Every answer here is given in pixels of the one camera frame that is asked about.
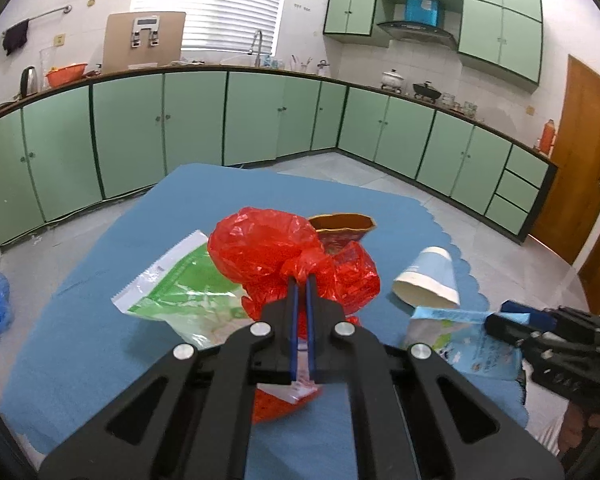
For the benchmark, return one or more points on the metal faucet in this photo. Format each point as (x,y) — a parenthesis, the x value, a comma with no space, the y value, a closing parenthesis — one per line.
(256,40)

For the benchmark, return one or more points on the orange foam fruit net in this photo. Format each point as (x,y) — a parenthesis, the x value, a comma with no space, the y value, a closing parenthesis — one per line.
(275,405)

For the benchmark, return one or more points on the metal towel rail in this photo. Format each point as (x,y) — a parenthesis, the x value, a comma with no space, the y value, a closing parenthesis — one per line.
(50,14)

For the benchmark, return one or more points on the blue scalloped tablecloth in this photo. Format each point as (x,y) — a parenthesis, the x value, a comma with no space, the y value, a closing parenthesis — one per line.
(105,335)

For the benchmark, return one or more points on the red thermos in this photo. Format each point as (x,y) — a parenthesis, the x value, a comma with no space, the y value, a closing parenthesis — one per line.
(547,137)

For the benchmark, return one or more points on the steel electric kettle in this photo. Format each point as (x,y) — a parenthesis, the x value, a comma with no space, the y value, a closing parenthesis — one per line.
(29,81)

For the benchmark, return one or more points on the brown cardboard box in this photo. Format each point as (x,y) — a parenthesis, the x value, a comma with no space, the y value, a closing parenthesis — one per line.
(120,45)

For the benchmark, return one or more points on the white window blind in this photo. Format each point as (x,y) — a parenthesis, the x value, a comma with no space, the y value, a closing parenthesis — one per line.
(215,5)

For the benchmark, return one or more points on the green white plastic packet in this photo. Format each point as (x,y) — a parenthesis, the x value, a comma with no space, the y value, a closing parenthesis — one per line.
(180,290)

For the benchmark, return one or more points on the light blue packet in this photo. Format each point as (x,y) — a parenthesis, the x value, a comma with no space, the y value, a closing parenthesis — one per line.
(460,350)

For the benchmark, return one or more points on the orange plastic basin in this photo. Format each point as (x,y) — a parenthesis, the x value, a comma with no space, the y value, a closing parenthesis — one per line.
(65,76)

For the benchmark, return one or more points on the green cabinets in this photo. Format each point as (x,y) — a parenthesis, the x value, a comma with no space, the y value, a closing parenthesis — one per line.
(130,135)
(500,30)

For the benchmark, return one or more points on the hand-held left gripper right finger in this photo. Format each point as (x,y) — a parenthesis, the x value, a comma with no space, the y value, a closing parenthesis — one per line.
(311,320)

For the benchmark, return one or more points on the dark towel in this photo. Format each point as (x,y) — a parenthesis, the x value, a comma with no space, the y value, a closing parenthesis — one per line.
(16,37)

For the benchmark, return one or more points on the white plastic wrapper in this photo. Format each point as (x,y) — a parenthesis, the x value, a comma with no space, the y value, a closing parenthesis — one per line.
(302,391)

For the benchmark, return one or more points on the light blue paper cup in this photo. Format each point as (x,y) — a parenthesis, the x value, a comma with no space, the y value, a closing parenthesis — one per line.
(430,275)

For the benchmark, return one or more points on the black wok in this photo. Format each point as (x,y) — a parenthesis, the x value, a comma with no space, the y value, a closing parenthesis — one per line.
(425,91)

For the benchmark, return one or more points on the green upper cabinets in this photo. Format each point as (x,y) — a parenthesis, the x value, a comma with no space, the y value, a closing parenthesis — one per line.
(500,30)

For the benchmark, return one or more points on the white cooking pot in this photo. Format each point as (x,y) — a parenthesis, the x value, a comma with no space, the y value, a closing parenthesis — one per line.
(392,80)

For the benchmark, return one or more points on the red gold snack bag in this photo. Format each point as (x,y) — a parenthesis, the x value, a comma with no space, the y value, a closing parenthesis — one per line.
(340,235)

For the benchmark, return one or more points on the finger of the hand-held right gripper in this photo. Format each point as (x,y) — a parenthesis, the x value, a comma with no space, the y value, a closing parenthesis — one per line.
(530,319)
(505,331)

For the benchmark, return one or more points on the glass jar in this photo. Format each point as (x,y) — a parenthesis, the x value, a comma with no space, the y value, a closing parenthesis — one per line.
(470,108)
(448,100)

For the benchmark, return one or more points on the green lower cabinets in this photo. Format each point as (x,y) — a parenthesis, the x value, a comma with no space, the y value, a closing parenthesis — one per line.
(130,135)

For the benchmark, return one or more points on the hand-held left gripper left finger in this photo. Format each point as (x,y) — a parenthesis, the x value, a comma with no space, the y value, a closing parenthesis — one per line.
(292,320)

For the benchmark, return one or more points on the person's right hand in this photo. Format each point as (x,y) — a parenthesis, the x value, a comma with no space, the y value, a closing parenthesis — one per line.
(577,430)

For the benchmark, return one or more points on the blue box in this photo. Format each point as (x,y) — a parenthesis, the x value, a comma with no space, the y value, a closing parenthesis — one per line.
(422,11)

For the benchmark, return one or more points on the black range hood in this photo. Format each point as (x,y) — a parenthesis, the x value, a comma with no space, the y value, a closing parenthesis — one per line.
(420,34)

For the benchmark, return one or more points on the red plastic bag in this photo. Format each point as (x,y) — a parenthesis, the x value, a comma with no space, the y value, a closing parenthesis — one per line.
(260,250)

